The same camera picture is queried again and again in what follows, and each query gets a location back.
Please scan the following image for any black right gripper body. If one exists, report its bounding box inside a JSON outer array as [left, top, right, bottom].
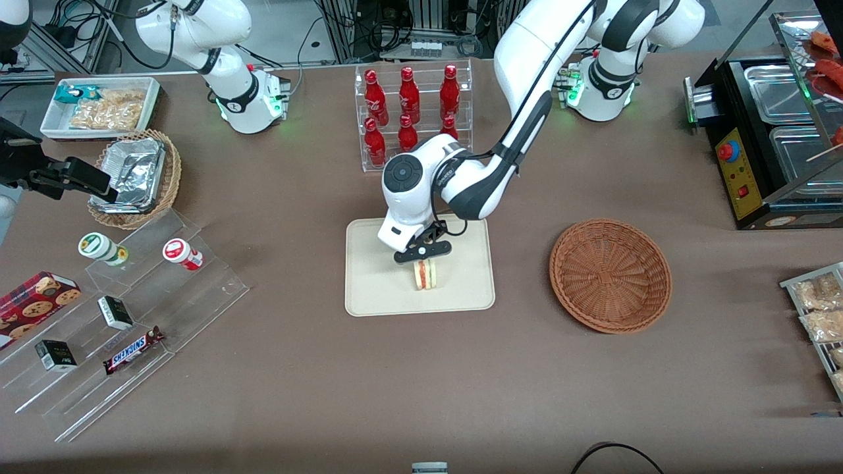
[[0, 117, 41, 188]]

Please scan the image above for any aluminium frame rail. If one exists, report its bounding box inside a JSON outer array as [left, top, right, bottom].
[[20, 0, 119, 74]]

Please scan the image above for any snickers chocolate bar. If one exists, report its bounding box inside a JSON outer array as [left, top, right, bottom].
[[103, 326, 165, 376]]

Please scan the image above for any red sausage in warmer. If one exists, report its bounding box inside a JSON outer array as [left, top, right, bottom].
[[809, 30, 843, 99]]

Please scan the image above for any red cookie box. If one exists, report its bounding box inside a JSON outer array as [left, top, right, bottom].
[[0, 271, 82, 350]]

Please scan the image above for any round brown wicker basket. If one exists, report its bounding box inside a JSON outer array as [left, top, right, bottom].
[[549, 219, 672, 334]]

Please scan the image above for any steel warmer pan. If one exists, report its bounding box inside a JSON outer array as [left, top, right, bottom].
[[769, 125, 843, 198], [744, 64, 814, 126]]

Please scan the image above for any black food warmer machine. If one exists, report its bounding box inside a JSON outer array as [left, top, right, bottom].
[[684, 10, 843, 231]]

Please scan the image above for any green lid yogurt cup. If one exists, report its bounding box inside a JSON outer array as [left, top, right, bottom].
[[78, 232, 129, 267]]

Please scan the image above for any silver foil container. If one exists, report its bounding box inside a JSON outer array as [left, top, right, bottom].
[[89, 137, 165, 215]]

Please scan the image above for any clear acrylic bottle rack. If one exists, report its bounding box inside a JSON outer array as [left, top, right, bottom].
[[354, 59, 474, 173]]

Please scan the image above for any beige plastic serving tray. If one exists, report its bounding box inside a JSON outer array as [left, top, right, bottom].
[[345, 216, 496, 317]]

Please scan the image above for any white rectangular snack bin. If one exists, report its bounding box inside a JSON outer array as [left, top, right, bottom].
[[40, 77, 162, 142]]

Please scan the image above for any small black carton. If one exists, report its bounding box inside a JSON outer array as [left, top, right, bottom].
[[34, 340, 78, 371], [97, 296, 134, 330]]

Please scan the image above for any tan wicker basket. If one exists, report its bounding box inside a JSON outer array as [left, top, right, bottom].
[[88, 128, 182, 230]]

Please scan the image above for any black floor cable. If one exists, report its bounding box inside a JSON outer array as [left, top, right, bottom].
[[570, 442, 666, 474]]

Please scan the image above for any clear acrylic stepped display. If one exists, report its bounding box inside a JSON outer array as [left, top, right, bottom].
[[0, 209, 250, 443]]

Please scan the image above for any clear bag of chips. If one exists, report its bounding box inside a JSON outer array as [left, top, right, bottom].
[[69, 89, 146, 131]]

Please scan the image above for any triangle sandwich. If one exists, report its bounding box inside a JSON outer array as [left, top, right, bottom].
[[413, 259, 441, 290]]

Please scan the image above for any red lid yogurt cup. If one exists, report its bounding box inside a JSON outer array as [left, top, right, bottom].
[[163, 238, 205, 272]]

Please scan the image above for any teal snack packet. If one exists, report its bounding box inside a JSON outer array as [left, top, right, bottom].
[[54, 84, 99, 105]]

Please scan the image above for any tray with packaged snacks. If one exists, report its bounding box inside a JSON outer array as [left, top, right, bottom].
[[780, 262, 843, 402]]

